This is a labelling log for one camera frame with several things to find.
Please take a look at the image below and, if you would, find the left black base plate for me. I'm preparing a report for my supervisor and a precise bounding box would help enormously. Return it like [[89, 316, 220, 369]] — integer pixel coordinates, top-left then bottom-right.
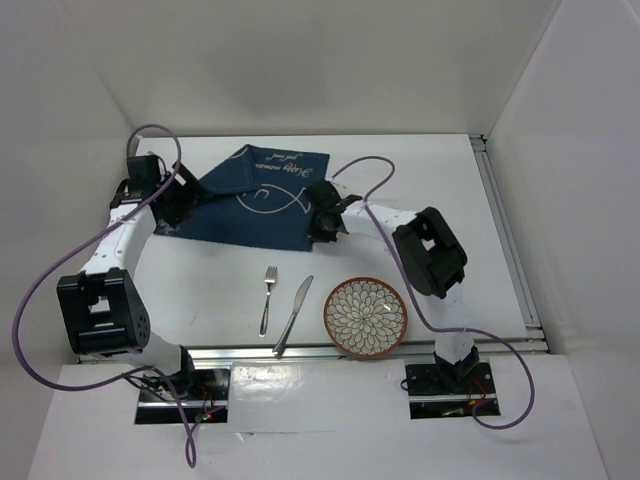
[[131, 367, 230, 425]]

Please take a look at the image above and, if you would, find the blue fish placemat cloth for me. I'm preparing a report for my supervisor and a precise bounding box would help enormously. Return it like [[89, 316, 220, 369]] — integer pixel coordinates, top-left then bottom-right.
[[155, 144, 330, 252]]

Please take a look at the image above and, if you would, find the front aluminium rail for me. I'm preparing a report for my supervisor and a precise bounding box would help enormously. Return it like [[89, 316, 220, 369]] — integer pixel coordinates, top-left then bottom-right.
[[79, 338, 551, 364]]

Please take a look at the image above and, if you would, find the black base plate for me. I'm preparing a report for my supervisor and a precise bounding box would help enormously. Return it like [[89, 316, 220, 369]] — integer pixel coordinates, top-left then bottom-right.
[[131, 367, 230, 425], [400, 363, 500, 420]]

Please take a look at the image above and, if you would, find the silver fork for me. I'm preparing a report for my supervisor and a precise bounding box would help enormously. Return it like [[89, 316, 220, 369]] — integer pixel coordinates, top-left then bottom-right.
[[259, 266, 278, 338]]

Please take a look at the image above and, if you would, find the floral patterned ceramic plate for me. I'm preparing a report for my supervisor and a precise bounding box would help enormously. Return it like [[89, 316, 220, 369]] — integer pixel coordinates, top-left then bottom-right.
[[323, 277, 408, 359]]

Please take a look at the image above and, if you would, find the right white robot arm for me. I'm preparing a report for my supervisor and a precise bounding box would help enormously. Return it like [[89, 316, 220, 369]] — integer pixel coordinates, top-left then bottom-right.
[[304, 180, 479, 392]]

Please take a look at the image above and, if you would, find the silver table knife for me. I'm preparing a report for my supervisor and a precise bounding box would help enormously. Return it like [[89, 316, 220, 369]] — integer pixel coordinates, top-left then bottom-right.
[[272, 275, 314, 358]]

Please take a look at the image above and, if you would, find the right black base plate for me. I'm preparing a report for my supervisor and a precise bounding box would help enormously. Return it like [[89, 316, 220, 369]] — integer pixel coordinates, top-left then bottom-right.
[[400, 363, 500, 420]]

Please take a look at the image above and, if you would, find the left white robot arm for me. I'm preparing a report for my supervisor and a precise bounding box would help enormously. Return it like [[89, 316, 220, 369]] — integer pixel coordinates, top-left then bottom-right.
[[56, 154, 210, 399]]

